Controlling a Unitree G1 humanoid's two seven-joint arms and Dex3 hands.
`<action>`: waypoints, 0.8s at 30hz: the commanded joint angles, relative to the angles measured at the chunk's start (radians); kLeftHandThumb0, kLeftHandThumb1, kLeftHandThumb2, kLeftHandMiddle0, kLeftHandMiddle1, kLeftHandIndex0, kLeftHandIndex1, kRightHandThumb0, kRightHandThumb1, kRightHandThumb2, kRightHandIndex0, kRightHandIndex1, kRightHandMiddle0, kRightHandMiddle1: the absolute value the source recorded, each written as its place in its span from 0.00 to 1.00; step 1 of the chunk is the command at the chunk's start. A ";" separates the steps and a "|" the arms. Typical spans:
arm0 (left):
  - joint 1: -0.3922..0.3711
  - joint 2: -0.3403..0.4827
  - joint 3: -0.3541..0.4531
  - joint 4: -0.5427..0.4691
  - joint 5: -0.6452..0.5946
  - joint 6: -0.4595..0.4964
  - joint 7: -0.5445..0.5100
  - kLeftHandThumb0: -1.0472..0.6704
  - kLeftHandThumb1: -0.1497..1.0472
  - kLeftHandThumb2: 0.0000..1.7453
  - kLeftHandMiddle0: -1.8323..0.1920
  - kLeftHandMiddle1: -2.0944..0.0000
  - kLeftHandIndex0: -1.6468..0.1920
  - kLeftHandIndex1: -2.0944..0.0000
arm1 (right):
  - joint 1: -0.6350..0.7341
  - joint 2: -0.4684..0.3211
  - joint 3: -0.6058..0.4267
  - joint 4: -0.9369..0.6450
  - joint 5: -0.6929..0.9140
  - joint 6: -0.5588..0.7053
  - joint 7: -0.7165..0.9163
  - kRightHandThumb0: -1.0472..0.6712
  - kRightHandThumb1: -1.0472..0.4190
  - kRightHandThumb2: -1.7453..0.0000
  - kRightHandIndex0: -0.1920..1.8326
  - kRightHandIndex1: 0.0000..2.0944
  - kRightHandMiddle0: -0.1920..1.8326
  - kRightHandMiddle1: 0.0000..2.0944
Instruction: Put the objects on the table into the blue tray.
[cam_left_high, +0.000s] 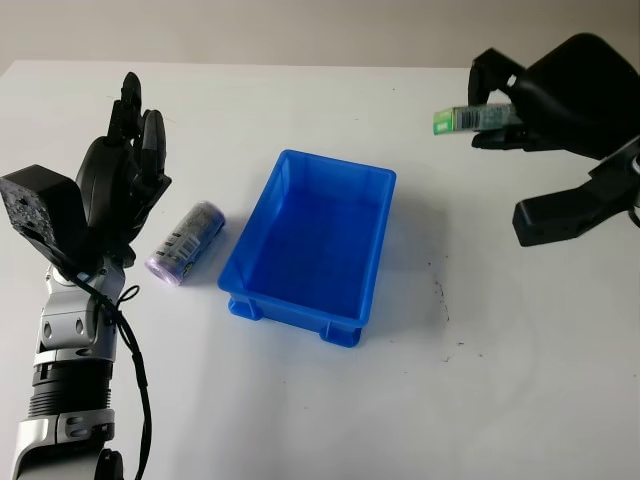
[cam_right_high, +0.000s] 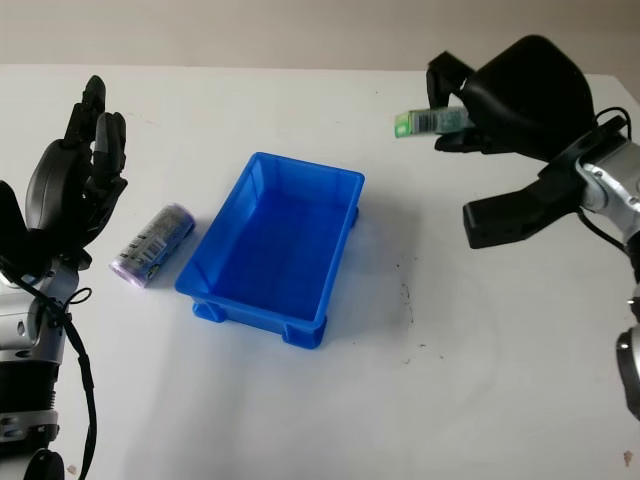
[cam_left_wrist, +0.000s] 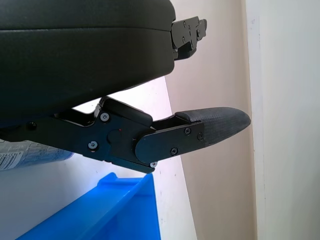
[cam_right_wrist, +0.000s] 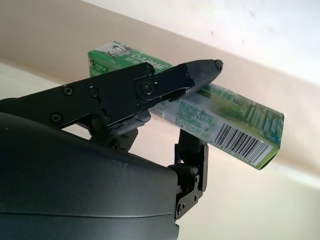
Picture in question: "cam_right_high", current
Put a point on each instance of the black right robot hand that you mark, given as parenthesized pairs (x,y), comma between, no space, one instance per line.
(530,95)

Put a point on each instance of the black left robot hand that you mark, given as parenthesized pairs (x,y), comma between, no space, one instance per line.
(62,185)

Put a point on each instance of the purple cylindrical bag roll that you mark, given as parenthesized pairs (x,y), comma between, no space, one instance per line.
(150,245)

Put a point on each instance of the green toothpaste box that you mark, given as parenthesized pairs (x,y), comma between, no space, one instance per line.
(425,121)

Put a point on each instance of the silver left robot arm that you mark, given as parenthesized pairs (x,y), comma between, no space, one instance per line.
(25,350)

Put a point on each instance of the blue plastic tray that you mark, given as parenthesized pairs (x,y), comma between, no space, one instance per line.
(280,250)

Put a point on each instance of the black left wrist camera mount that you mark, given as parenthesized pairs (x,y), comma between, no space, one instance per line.
(10,210)

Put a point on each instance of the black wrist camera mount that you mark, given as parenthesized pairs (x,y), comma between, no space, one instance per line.
(10,210)
(520,215)

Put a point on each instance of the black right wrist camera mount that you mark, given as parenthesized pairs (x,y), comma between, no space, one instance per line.
(520,215)

